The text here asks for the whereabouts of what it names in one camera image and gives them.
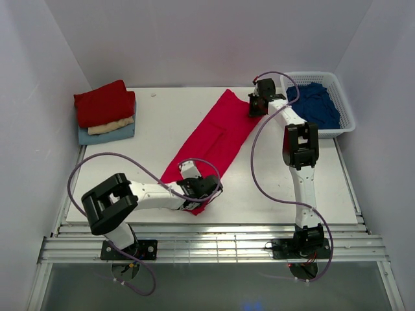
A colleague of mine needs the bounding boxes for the pink t shirt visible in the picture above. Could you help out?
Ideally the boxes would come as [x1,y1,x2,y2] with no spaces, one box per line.
[160,89,263,217]

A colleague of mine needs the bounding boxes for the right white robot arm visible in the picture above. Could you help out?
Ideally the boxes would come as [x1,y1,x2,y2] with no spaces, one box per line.
[248,77,325,258]

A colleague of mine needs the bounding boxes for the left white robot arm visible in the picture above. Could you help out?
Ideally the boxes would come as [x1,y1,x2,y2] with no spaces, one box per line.
[81,173,222,250]

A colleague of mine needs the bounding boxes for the dark blue t shirt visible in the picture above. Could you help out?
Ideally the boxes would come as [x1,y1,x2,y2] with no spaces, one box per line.
[290,82,340,130]

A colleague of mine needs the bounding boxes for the white plastic basket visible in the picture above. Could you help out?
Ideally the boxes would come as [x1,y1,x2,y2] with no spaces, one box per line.
[280,72,355,139]

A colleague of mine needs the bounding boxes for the folded beige shirt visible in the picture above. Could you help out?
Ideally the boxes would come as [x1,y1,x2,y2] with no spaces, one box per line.
[88,117,134,135]

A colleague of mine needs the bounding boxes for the folded dark red shirt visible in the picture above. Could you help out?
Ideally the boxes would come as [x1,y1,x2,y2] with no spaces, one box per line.
[74,80,136,128]

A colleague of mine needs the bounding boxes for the folded light blue shirt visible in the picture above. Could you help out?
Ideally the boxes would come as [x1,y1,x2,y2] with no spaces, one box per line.
[78,124,135,146]

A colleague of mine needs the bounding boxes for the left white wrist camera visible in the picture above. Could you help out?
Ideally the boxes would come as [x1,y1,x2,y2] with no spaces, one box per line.
[178,160,202,179]

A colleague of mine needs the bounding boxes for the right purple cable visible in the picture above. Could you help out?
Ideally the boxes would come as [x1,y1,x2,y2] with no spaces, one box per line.
[251,71,335,283]

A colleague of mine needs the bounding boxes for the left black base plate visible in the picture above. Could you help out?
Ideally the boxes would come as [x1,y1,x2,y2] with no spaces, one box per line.
[100,240,158,260]

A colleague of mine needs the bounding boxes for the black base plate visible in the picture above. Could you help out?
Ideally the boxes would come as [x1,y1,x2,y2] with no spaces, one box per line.
[100,240,158,260]
[265,238,331,260]

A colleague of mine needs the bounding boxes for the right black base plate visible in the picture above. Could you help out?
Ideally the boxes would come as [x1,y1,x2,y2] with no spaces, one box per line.
[265,238,331,260]

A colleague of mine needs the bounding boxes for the aluminium rail frame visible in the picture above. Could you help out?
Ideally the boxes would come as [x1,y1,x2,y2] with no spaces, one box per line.
[37,144,390,265]

